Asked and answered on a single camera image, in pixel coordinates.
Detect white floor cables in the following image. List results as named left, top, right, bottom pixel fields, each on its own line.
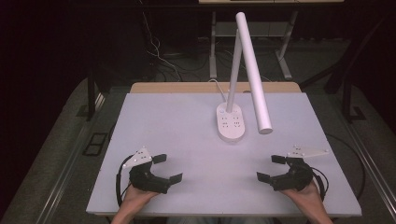
left=141, top=8, right=185, bottom=82

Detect person's right hand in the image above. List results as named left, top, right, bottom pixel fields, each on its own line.
left=279, top=181, right=325, bottom=217

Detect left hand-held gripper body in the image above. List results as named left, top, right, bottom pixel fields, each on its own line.
left=122, top=147, right=172, bottom=194

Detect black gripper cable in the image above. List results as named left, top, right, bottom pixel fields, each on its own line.
left=115, top=154, right=134, bottom=208
left=311, top=166, right=330, bottom=202

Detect person's left hand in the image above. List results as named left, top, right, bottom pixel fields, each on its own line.
left=120, top=181, right=160, bottom=217

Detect thin black floor cable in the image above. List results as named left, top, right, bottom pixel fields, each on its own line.
left=325, top=133, right=367, bottom=201

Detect white lamp cable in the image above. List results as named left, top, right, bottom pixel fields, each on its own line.
left=207, top=78, right=230, bottom=105

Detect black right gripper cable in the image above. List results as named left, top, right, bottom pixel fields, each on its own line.
left=311, top=166, right=330, bottom=202

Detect black metal stand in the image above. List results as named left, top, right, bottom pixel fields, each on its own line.
left=86, top=69, right=106, bottom=122
left=299, top=18, right=387, bottom=124

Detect grey metal desk frame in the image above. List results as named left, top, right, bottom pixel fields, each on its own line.
left=208, top=10, right=299, bottom=81

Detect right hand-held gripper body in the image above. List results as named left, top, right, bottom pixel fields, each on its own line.
left=270, top=145, right=330, bottom=191

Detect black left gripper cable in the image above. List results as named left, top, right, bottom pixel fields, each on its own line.
left=115, top=154, right=134, bottom=208

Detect white desk lamp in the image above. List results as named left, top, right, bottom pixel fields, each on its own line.
left=216, top=11, right=274, bottom=144

